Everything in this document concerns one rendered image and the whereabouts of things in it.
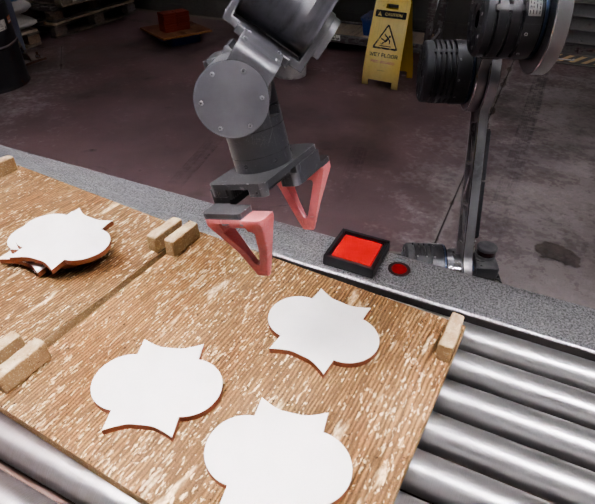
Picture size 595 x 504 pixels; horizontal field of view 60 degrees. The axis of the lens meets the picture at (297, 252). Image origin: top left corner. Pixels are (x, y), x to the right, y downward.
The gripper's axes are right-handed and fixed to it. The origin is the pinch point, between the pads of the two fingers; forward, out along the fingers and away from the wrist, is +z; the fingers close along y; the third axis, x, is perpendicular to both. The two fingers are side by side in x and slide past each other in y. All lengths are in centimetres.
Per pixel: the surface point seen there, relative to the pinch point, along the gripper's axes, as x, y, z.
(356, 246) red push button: 2.8, 19.8, 11.9
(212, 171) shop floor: 165, 166, 56
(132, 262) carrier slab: 27.3, 0.4, 4.6
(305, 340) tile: -0.1, -1.5, 11.9
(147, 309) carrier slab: 19.4, -5.8, 7.2
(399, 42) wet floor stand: 113, 340, 31
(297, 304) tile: 3.4, 3.2, 10.7
